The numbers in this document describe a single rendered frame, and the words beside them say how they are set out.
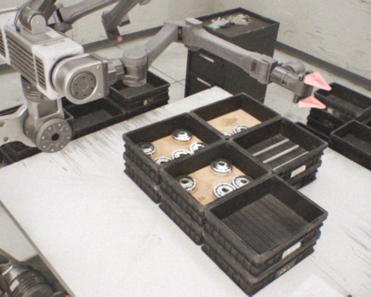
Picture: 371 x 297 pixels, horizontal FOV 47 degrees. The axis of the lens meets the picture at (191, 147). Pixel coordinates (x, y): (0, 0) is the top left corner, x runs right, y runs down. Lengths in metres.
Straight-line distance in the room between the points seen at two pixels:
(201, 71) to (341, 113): 1.17
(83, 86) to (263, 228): 0.91
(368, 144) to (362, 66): 2.09
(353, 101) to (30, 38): 2.66
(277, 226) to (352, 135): 1.52
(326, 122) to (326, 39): 2.00
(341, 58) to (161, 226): 3.74
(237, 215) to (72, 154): 0.95
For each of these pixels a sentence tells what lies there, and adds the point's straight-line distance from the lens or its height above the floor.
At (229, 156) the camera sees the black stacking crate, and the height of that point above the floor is 0.86.
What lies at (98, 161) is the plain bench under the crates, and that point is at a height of 0.70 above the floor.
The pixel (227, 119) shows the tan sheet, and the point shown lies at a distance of 2.40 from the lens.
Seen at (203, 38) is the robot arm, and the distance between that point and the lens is 1.66.
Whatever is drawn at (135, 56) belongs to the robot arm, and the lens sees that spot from 1.40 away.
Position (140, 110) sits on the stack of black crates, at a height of 0.46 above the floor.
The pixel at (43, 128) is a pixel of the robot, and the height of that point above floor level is 1.19.
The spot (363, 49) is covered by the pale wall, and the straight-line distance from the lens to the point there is 5.08.
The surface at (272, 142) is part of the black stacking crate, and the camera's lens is 2.28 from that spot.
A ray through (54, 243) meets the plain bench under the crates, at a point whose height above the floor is 0.70.
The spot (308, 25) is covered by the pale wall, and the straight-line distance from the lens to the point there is 5.37.
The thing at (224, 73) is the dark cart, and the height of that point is 0.60.
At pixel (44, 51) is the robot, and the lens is 1.38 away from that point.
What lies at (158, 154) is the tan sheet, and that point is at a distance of 2.08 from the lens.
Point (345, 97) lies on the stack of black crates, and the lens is 3.62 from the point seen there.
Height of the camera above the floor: 2.07
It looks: 36 degrees down
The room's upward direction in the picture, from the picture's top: 5 degrees clockwise
